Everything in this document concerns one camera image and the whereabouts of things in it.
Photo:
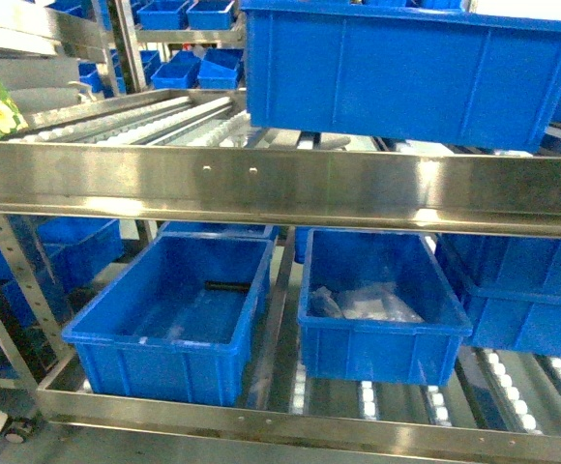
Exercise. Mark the blue bin lower middle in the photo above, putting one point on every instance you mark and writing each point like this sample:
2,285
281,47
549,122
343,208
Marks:
377,307

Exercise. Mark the large blue plastic bin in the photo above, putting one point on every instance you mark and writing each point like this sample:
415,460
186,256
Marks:
450,77

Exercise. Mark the blue bin lower right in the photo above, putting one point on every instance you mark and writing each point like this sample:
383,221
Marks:
509,287

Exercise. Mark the steel shelf front rail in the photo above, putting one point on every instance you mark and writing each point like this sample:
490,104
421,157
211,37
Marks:
471,194

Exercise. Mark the blue bin lower left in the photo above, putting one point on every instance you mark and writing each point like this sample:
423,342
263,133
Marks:
177,323

